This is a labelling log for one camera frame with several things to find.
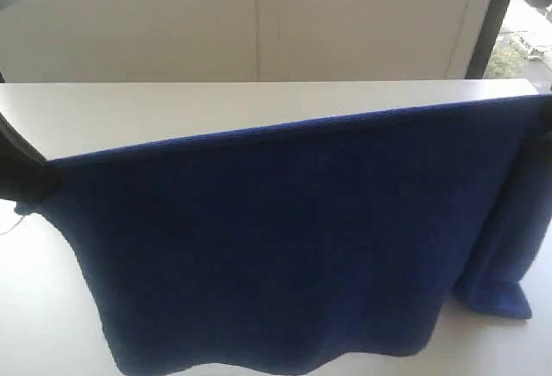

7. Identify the blue terry towel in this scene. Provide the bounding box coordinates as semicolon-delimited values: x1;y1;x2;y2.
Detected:
16;96;551;375

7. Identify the white vehicle outside window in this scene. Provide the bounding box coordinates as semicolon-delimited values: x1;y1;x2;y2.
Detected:
517;31;551;60

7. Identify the dark window frame post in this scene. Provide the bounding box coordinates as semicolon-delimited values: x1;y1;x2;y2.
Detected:
465;0;511;79

